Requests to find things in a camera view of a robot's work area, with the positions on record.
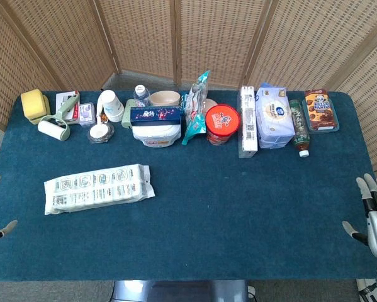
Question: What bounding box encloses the white plastic sponge pack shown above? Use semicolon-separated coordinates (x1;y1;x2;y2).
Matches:
43;163;156;216

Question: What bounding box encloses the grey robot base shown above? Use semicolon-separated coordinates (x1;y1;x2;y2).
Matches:
110;279;250;302

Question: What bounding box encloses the yellow sponge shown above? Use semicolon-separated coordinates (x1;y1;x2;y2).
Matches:
20;88;48;121

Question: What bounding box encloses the white red flat box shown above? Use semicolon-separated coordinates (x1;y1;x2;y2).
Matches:
55;91;81;125

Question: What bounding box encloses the small clear purple box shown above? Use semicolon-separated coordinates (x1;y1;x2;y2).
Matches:
78;101;97;128

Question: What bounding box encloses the green tea bottle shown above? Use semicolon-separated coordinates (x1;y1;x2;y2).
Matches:
288;99;312;159

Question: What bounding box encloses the Hello Panda biscuit box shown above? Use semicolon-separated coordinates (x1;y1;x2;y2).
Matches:
301;89;340;135

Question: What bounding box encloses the pale green holder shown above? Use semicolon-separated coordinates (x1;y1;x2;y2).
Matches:
121;98;137;130

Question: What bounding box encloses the pale blue tissue pack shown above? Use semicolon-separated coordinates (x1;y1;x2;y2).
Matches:
255;82;296;150

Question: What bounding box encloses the white plastic tub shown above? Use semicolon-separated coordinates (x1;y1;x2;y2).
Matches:
132;123;183;148

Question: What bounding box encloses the white long carton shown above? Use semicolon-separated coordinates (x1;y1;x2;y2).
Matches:
237;86;259;159

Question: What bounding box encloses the clear water bottle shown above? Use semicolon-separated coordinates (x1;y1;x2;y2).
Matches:
133;84;152;108

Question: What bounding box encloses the blue table cloth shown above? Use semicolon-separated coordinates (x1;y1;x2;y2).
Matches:
0;90;377;282

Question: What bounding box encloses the dark blue long box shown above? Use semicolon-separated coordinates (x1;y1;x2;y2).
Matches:
130;105;184;128

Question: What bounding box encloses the beige bowl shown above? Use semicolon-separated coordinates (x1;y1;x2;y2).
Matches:
149;90;181;107

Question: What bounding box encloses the red lid noodle cup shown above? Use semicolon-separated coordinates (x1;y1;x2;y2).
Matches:
205;104;242;147

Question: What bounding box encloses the pink bowl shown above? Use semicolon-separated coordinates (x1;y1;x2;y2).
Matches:
203;98;220;115

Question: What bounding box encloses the teal snack bag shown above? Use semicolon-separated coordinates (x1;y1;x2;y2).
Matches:
181;70;211;146

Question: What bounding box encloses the rattan folding screen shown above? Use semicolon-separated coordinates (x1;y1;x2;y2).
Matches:
0;0;377;183

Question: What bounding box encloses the lint roller green handle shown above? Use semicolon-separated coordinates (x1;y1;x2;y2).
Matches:
37;93;81;142

